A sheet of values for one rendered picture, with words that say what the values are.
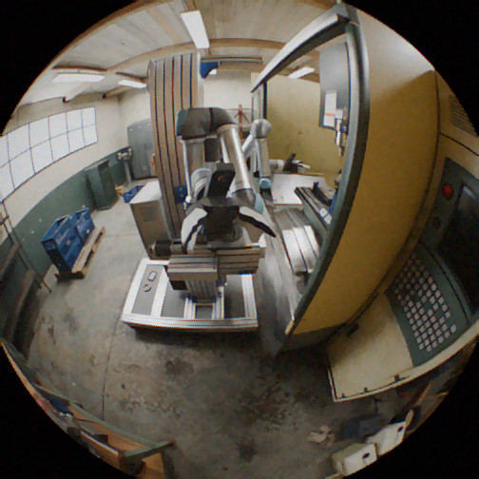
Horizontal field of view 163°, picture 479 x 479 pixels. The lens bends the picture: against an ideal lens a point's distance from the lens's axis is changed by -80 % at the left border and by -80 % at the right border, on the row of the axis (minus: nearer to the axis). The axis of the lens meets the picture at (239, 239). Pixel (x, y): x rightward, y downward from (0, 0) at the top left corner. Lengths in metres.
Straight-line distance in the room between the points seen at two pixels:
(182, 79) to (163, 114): 0.21
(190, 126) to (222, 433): 1.92
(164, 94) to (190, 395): 2.01
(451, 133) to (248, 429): 2.04
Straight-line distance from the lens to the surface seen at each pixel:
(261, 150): 1.21
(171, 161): 0.98
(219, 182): 0.35
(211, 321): 1.56
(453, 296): 0.76
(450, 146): 0.81
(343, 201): 0.51
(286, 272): 1.13
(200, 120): 0.72
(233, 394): 1.63
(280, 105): 2.51
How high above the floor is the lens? 1.63
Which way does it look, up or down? 38 degrees down
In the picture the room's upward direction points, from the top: straight up
